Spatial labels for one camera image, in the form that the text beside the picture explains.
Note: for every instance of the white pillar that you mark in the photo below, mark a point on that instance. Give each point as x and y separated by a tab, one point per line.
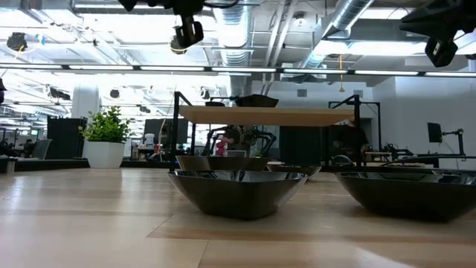
85	102

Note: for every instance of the person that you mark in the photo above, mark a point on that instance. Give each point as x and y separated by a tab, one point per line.
28	146
349	139
234	137

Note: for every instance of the silver corrugated ventilation duct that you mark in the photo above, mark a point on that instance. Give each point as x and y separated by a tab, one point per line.
349	15
234	48

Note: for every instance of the black partition panel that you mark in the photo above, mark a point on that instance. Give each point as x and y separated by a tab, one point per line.
65	137

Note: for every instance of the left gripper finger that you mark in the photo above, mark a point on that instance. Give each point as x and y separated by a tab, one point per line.
189	33

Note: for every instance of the small green potted plant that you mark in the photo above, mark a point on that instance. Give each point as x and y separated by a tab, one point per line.
106	126

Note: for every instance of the black monitor on arm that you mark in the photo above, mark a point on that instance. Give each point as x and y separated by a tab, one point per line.
434	132

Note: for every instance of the black cabinet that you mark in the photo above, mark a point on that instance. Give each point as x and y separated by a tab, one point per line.
301	145

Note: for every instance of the black leaf mini plate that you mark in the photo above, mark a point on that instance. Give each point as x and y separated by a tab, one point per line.
238	197
409	197
457	172
294	170

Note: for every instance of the wooden shelf black legs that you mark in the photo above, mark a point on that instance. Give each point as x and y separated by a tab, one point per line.
260	116

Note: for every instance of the ceiling light strip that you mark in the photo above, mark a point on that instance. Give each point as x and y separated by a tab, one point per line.
171	68

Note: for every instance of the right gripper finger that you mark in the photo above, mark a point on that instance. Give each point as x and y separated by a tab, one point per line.
440	48
433	9

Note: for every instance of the background workbench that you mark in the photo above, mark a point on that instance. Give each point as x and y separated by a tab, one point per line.
427	158

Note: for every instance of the grey chair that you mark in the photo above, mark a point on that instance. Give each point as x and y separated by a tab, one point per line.
41	149

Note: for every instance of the black aluminium table frame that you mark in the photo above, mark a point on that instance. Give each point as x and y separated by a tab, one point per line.
52	165

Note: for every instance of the black teardrop mini plate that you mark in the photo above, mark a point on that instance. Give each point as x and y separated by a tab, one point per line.
215	105
215	102

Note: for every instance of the black square wavy plate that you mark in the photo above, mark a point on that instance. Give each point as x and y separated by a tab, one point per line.
256	104
223	164
256	96

